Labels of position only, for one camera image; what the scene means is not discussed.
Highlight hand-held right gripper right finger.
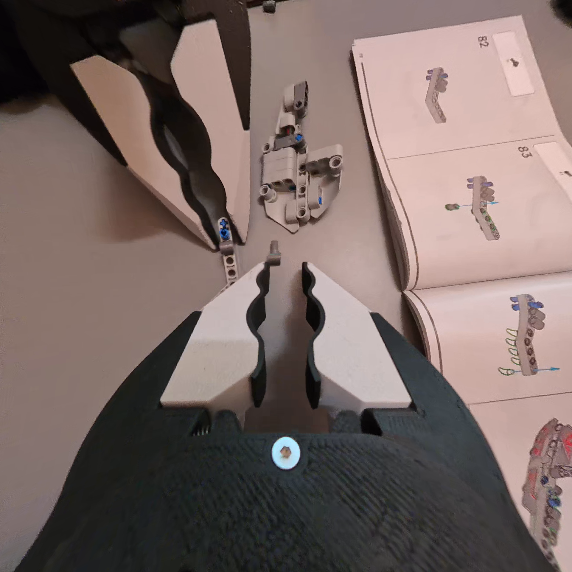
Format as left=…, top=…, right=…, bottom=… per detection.
left=301, top=261, right=413, bottom=430

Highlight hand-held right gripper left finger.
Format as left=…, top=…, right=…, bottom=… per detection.
left=159, top=261, right=272, bottom=432

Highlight grey bent beam blue pins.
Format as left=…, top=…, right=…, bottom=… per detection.
left=217, top=216, right=243, bottom=287

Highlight open instruction booklet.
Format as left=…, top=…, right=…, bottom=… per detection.
left=351, top=15, right=572, bottom=572

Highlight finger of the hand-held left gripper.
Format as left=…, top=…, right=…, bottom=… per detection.
left=70, top=55, right=229, bottom=251
left=171, top=20, right=252, bottom=246

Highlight grey brick assembly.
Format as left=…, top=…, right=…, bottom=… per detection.
left=258, top=80, right=345, bottom=234

